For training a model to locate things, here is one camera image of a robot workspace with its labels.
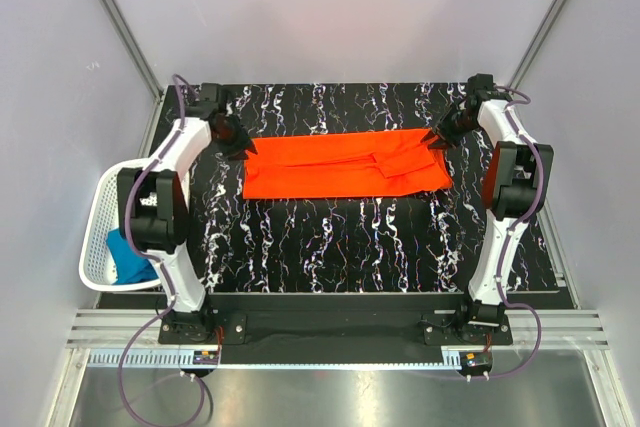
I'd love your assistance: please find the orange t-shirt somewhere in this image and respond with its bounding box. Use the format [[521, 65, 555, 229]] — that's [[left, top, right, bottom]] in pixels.
[[243, 129, 453, 200]]

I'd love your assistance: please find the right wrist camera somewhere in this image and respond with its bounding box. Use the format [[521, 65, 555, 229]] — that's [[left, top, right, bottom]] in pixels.
[[465, 73, 501, 106]]

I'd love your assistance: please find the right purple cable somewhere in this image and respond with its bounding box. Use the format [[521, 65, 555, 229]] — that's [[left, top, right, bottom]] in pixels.
[[407, 85, 546, 381]]

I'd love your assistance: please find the purple cable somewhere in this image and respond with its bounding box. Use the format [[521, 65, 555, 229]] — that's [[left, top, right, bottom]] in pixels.
[[407, 85, 546, 381], [117, 74, 214, 426]]

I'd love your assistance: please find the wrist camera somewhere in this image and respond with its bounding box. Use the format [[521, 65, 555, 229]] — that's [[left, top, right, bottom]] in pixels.
[[185, 83, 229, 120], [465, 73, 501, 106]]

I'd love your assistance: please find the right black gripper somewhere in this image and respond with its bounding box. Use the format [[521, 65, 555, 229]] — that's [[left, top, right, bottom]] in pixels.
[[423, 104, 480, 151]]

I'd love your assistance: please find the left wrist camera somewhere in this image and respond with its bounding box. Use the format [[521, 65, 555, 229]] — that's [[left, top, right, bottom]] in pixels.
[[185, 83, 229, 120]]

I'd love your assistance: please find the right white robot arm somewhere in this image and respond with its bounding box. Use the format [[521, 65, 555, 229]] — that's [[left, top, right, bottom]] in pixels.
[[423, 98, 554, 306]]

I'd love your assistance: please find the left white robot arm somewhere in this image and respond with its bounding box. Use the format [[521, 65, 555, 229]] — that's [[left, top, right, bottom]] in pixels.
[[117, 113, 257, 343]]

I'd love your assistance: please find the blue t-shirt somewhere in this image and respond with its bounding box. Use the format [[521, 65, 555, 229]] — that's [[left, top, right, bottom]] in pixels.
[[106, 229, 158, 285]]

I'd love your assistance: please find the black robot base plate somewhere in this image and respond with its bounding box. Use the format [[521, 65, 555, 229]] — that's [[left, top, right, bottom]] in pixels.
[[158, 291, 514, 366]]

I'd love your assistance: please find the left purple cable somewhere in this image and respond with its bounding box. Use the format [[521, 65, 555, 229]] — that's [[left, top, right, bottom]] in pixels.
[[117, 74, 214, 426]]

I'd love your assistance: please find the white plastic laundry basket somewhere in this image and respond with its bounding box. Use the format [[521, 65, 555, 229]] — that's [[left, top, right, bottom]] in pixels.
[[78, 159, 161, 293]]

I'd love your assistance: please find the slotted cable duct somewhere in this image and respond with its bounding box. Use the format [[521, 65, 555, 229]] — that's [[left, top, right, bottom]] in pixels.
[[89, 347, 461, 371]]

